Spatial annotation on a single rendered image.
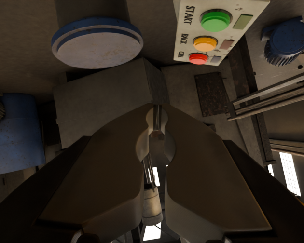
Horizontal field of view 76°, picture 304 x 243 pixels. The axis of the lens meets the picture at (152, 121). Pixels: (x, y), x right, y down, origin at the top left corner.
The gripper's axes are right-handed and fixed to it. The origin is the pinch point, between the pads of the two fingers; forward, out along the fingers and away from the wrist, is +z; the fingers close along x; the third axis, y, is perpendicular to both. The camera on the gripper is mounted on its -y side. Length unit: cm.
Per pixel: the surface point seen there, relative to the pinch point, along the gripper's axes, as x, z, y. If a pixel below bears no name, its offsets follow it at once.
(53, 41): -33, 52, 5
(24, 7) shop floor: -70, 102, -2
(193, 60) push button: 7.3, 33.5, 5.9
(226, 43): 11.7, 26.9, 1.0
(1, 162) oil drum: -168, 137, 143
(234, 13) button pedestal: 10.0, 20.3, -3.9
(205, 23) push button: 6.4, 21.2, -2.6
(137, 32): -8, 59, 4
